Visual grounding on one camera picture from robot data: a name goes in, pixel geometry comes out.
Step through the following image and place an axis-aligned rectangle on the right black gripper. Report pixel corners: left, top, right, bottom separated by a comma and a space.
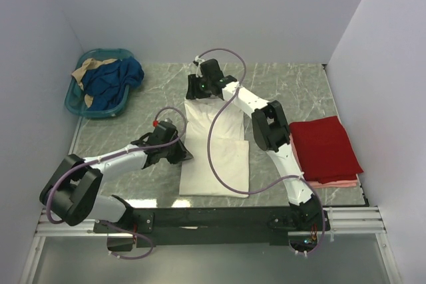
184, 74, 211, 101

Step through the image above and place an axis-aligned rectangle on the cream white t-shirt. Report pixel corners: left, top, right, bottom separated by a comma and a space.
179, 98, 249, 198

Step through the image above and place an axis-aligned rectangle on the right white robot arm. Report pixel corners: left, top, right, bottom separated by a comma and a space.
186, 56, 326, 231

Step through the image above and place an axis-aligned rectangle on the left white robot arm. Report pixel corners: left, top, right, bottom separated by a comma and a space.
39, 121, 193, 232

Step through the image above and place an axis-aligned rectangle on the blue t-shirt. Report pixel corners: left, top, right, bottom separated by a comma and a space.
81, 57, 144, 112

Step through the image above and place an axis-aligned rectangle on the teal plastic laundry basket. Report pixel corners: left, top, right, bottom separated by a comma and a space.
65, 49, 134, 118

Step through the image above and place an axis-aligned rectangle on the tan t-shirt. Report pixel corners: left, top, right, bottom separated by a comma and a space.
72, 58, 118, 111

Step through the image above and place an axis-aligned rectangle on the black base beam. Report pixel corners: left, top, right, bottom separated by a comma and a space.
93, 207, 333, 251

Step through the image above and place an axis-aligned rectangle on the folded red t-shirt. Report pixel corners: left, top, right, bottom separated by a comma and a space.
290, 116, 363, 184

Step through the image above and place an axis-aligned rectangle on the folded pink t-shirt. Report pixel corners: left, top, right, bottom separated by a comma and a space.
309, 179, 358, 189

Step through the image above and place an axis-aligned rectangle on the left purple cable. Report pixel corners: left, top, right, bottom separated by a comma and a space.
46, 106, 189, 261

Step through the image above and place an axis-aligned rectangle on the purple cable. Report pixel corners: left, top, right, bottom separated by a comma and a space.
194, 47, 327, 259
46, 106, 189, 261

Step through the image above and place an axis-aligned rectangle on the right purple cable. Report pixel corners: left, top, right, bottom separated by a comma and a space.
194, 47, 327, 259

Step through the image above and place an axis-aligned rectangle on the aluminium rail frame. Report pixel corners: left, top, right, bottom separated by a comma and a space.
21, 187, 401, 283

